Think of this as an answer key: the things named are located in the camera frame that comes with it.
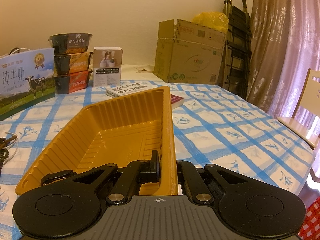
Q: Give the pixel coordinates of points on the white and purple book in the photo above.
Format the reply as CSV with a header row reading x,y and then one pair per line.
x,y
120,90

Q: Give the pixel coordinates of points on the light blue cow milk box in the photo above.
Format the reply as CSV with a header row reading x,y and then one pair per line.
x,y
25,80

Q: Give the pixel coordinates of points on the white product box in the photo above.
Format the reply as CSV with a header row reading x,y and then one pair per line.
x,y
107,67

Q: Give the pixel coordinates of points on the orange instant rice bowl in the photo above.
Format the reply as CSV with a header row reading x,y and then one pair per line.
x,y
77,63

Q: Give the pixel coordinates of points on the golden plastic tray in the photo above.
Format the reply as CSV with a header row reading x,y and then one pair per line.
x,y
112,130

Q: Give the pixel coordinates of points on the pink sheer curtain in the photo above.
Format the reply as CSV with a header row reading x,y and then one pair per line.
x,y
305,30

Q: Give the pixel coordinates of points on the blue checked tablecloth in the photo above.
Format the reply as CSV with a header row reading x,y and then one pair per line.
x,y
225,135

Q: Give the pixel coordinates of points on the yellow plastic bag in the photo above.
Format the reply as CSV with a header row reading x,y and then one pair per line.
x,y
210,20

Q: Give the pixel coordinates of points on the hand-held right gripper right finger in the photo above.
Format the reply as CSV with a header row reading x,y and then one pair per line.
x,y
185,170

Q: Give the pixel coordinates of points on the red checked cloth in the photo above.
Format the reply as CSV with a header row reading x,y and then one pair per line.
x,y
310,220

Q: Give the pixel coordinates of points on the red instant rice bowl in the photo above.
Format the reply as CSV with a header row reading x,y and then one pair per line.
x,y
80,82

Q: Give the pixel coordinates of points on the wooden chair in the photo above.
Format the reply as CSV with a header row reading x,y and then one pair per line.
x,y
300,127

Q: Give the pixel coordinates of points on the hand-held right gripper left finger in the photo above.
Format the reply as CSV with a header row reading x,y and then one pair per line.
x,y
153,170

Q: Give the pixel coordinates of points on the black folding ladder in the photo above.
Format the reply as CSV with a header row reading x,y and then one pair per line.
x,y
237,55

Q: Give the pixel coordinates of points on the brown patterned curtain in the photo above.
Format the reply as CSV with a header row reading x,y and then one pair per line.
x,y
265,42

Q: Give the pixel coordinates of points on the large cardboard box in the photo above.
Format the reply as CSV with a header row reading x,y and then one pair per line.
x,y
190,60

